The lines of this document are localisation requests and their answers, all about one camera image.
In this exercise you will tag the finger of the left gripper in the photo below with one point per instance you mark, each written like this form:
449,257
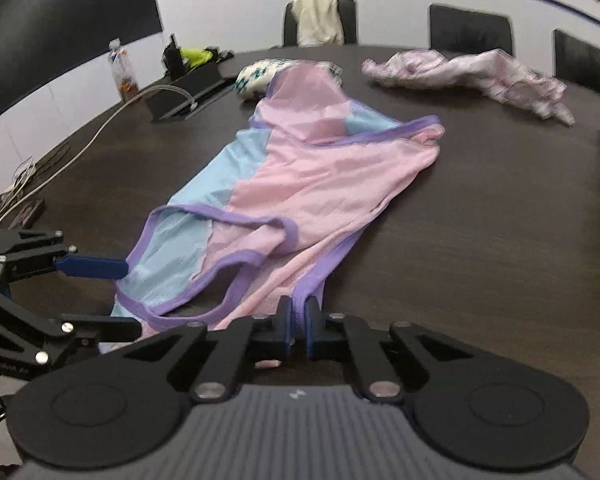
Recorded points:
40,345
26,253

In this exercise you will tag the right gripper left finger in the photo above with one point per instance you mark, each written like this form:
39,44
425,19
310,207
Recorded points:
120,407

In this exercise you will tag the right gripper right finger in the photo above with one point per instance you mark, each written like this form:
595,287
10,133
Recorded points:
471,405

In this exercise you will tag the pink blue hooded garment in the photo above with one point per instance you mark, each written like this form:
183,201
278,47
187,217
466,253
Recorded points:
280,206

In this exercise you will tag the smartphone on table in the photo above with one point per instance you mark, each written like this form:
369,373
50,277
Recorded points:
28,215

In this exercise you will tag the plastic drink bottle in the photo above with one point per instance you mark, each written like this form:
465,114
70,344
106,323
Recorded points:
122,71

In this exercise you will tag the black walkie-talkie holder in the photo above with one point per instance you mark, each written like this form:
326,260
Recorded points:
172,60

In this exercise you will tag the neon yellow item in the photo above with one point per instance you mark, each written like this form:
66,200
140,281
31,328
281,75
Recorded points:
193,58

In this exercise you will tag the white green floral garment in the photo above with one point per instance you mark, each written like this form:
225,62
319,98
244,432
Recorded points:
253,80

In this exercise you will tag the pink patterned crumpled garment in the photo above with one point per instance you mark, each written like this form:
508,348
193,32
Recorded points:
495,73

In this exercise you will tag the black office chair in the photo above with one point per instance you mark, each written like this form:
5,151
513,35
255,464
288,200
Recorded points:
576,61
468,31

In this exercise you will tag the cream cloth on chair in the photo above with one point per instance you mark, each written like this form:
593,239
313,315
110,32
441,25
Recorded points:
318,22

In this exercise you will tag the office chair with cream cloth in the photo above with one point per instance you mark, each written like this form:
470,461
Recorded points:
348,13

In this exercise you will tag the table cable box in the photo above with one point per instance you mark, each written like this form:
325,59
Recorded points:
186,94

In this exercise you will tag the large black wall screen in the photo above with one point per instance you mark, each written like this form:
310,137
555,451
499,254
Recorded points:
41,40

